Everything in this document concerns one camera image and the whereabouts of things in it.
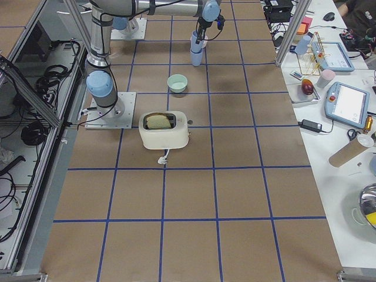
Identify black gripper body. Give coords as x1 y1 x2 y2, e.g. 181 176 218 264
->
196 17 212 37

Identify bread slice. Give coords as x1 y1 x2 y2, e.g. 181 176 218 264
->
146 113 171 129

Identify cardboard tube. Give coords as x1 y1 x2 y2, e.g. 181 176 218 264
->
328 134 374 167

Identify green bowl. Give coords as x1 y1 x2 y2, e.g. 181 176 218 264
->
167 74 188 93

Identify grey cup on table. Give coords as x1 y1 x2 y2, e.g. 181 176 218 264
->
316 69 335 88

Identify orange sticky notes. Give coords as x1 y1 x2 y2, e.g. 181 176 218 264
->
296 16 313 35

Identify blue cup on rack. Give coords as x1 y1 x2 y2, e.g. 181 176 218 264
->
294 35 311 55

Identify cream toaster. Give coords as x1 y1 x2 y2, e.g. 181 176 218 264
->
139 111 189 150

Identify blue cup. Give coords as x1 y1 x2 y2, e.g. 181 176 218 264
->
190 49 203 66
294 35 311 55
190 31 205 53

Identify teach pendant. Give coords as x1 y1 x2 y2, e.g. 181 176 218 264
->
311 42 355 72
324 82 370 129

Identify aluminium frame post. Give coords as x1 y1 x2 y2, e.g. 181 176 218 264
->
275 0 311 67

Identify gold wire cup rack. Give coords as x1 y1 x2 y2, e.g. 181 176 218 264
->
297 31 325 76

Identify pink bowl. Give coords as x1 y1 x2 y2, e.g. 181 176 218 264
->
202 35 209 48

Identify small remote control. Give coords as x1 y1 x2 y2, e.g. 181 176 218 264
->
290 70 304 80

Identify metal tray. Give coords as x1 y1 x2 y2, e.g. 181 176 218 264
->
287 83 321 105

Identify black power adapter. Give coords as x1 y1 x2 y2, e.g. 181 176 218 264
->
298 119 322 133

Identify black computer mouse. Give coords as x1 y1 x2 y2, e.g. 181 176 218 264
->
323 12 335 22

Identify far teach pendant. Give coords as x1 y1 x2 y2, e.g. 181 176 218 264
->
311 42 355 72

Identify steel mixing bowl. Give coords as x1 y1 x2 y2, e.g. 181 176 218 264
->
359 183 375 229

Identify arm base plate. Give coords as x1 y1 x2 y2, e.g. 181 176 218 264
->
84 92 136 130
111 17 147 41

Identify red apple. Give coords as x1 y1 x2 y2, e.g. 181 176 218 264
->
301 79 314 95

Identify near teach pendant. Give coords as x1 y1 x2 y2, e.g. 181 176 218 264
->
324 82 370 129

